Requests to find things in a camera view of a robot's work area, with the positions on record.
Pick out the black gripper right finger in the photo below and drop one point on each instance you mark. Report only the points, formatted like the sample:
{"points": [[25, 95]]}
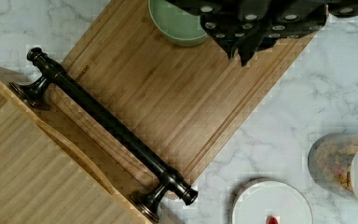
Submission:
{"points": [[278, 19]]}

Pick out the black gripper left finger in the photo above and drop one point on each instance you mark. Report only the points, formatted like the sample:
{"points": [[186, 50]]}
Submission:
{"points": [[222, 20]]}

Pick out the light green cup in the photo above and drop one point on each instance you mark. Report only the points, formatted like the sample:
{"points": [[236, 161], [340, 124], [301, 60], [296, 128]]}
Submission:
{"points": [[178, 26]]}

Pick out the bamboo cutting board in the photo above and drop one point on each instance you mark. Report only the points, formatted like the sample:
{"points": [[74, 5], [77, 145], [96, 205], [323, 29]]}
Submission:
{"points": [[184, 103]]}

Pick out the clear jar with snacks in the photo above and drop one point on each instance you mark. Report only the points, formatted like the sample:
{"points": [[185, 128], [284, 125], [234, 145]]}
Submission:
{"points": [[333, 164]]}

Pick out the white round plate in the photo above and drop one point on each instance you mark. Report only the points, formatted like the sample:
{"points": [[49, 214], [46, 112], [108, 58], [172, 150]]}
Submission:
{"points": [[264, 198]]}

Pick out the small red object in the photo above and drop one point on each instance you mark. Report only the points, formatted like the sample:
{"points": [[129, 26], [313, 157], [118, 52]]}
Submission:
{"points": [[272, 220]]}

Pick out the black metal towel bar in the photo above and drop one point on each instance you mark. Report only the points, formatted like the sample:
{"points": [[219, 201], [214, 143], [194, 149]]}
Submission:
{"points": [[169, 179]]}

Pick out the light wooden box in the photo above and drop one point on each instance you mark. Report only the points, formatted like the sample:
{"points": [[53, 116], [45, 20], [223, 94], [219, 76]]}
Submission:
{"points": [[46, 179]]}

